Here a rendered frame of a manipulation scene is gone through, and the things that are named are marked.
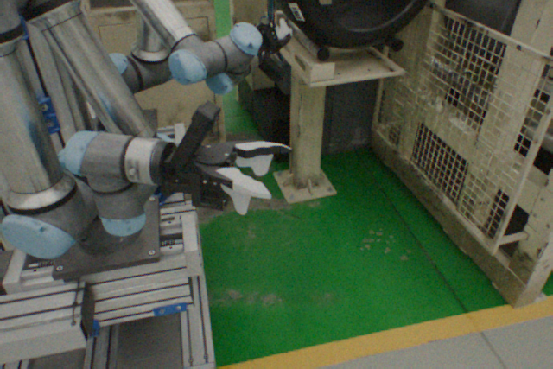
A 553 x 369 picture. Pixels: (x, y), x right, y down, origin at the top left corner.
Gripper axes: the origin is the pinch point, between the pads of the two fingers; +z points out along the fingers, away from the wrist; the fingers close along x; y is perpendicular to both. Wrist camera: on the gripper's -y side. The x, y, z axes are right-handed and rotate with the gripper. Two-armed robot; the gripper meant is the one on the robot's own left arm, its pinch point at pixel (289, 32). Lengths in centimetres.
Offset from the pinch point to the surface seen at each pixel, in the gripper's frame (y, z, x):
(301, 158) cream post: -74, 33, 46
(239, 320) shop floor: -89, -48, 32
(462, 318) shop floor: -120, -3, -33
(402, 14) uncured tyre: -12.2, 33.3, -20.5
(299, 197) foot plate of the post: -93, 25, 51
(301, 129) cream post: -58, 35, 41
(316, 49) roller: -11.9, 13.6, 2.2
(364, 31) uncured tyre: -11.9, 22.8, -11.4
